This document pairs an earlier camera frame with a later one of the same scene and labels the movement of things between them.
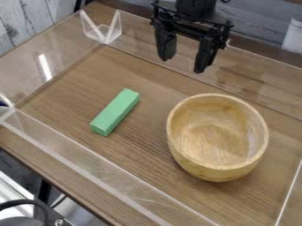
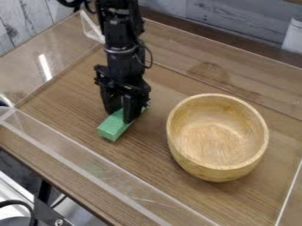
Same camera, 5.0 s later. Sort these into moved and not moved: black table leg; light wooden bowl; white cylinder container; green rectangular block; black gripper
Moved: green rectangular block; black gripper
Not moved: white cylinder container; light wooden bowl; black table leg
